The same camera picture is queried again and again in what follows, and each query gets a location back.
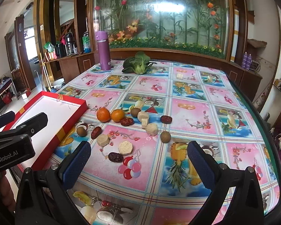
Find small beige cake cube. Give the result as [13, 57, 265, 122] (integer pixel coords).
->
[141, 118, 149, 129]

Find small beige piece far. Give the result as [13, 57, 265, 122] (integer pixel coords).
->
[177, 73, 183, 80]

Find brown longan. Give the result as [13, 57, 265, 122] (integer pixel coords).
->
[76, 126, 87, 137]
[160, 131, 171, 143]

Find brown round longan fruit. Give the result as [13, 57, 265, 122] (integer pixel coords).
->
[130, 107, 141, 118]

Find green leafy vegetable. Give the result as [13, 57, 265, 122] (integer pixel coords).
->
[122, 51, 156, 75]

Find orange tangerine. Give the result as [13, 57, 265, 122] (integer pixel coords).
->
[111, 109, 125, 122]
[96, 108, 111, 122]

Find purple thermos bottle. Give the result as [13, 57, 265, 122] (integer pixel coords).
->
[95, 31, 111, 71]

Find red white shallow box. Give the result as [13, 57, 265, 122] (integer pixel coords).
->
[3, 91, 87, 171]

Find black kettle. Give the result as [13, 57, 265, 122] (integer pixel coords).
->
[65, 31, 74, 55]

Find floral glass partition panel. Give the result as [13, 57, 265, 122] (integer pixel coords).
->
[93, 0, 229, 59]

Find dark red date front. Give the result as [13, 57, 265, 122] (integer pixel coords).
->
[108, 152, 124, 163]

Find colourful fruit print tablecloth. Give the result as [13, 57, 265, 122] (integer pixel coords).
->
[49, 60, 280, 224]

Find purple bottles on shelf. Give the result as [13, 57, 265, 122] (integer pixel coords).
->
[241, 52, 252, 70]

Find wooden sideboard cabinet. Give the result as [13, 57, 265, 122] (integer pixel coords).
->
[46, 52, 99, 83]

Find round beige cake front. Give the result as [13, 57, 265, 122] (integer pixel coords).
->
[118, 141, 133, 155]

